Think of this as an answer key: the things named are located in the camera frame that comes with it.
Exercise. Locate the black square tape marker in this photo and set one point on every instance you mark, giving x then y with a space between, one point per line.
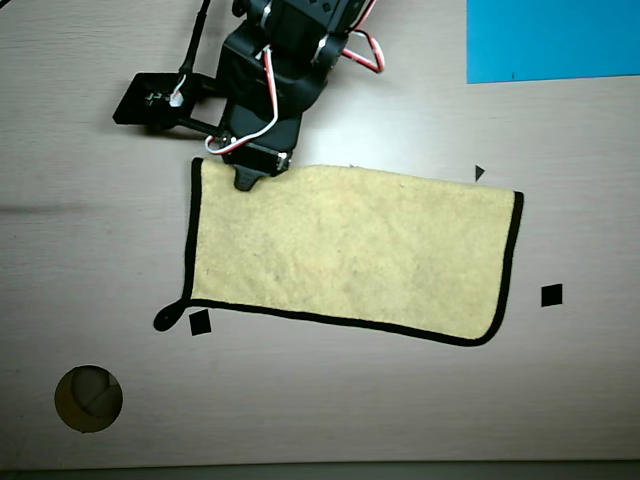
551 295
201 322

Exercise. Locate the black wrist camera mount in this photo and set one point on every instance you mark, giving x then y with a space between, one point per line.
155 102

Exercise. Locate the yellow terry towel black trim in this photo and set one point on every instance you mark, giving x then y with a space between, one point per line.
350 255

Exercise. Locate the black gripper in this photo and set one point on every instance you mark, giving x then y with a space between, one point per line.
257 156

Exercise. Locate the black triangle tape marker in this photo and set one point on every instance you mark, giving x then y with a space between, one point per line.
479 172

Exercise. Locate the blue paper sheet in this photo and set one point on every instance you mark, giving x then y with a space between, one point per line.
552 40

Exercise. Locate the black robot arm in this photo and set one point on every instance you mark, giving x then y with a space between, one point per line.
295 45

